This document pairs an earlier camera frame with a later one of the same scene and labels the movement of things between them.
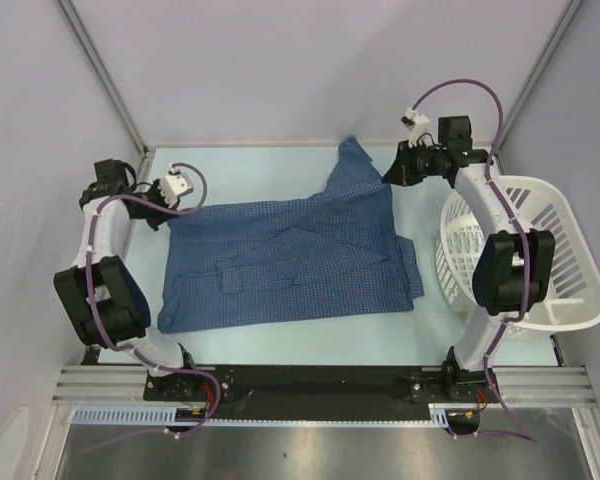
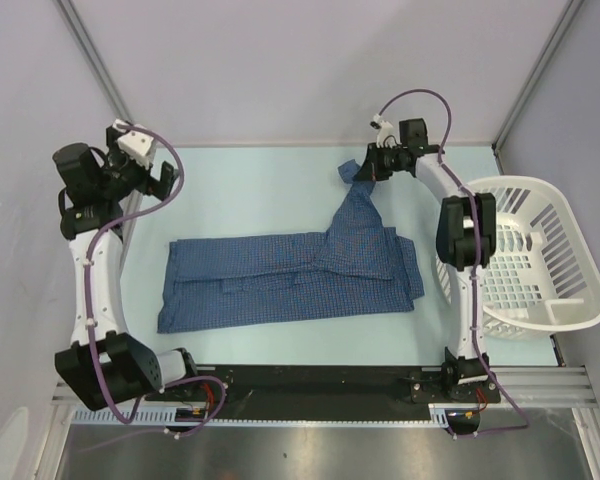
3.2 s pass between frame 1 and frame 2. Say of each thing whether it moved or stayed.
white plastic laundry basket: stayed
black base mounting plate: stayed
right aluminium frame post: stayed
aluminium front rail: stayed
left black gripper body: moved
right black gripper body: moved
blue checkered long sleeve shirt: moved
